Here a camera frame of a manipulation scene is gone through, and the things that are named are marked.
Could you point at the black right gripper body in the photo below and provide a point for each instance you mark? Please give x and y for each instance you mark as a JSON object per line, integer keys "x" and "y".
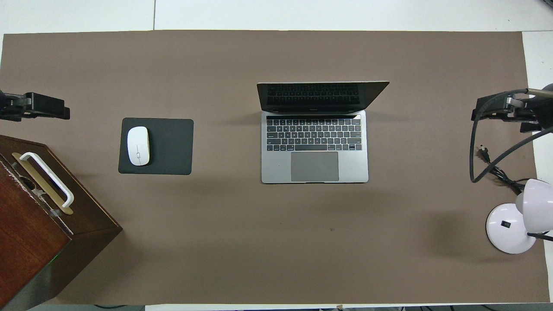
{"x": 529, "y": 112}

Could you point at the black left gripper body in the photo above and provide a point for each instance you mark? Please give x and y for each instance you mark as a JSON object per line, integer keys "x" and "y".
{"x": 13, "y": 106}

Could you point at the silver laptop with apple logo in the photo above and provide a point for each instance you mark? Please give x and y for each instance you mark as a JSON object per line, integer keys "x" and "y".
{"x": 315, "y": 164}

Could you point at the white computer mouse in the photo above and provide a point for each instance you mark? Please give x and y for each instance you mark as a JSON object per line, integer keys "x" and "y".
{"x": 138, "y": 144}

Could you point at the white desk lamp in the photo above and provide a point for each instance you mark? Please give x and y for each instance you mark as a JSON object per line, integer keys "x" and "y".
{"x": 507, "y": 229}

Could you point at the black mouse pad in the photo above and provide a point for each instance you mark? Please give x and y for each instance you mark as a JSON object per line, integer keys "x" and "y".
{"x": 173, "y": 147}

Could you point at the dark brown wooden box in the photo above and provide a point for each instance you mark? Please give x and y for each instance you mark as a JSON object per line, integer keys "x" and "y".
{"x": 30, "y": 242}

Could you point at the large brown table mat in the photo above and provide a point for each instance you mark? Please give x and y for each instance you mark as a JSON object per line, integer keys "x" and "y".
{"x": 276, "y": 250}

